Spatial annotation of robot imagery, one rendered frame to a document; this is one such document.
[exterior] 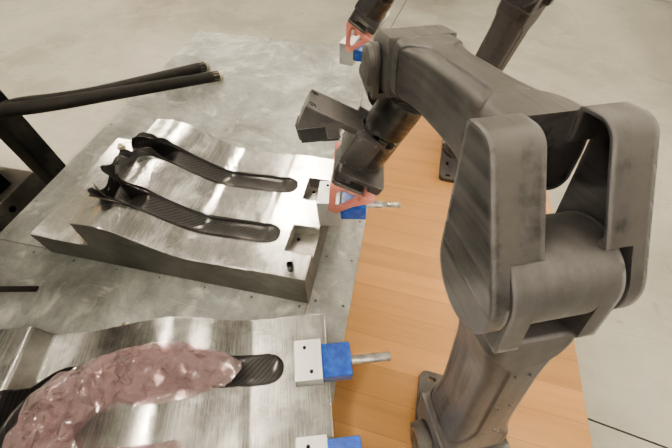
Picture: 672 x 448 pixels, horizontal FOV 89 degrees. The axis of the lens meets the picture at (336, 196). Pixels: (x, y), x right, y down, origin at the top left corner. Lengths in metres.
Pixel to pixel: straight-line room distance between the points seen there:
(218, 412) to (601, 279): 0.44
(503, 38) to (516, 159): 0.52
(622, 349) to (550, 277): 1.57
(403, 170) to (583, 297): 0.61
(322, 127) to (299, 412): 0.36
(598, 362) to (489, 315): 1.50
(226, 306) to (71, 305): 0.26
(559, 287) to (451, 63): 0.17
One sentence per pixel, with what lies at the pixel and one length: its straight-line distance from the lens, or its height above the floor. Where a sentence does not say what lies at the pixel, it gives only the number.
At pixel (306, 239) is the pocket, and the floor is 0.86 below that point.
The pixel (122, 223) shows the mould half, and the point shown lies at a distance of 0.63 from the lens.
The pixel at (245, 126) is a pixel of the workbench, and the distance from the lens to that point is 0.92.
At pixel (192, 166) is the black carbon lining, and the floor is 0.90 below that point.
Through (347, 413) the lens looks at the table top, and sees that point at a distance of 0.57.
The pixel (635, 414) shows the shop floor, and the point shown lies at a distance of 1.71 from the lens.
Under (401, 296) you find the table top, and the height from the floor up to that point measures 0.80.
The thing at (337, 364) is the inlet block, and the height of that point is 0.87.
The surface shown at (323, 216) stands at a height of 0.92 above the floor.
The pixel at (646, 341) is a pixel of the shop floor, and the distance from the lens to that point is 1.85.
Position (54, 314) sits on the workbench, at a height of 0.80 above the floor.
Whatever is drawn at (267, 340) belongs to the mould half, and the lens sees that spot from 0.54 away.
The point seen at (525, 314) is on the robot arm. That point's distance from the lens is 0.22.
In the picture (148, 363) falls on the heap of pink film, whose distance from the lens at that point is 0.51.
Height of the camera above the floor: 1.37
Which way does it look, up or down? 51 degrees down
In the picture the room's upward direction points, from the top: straight up
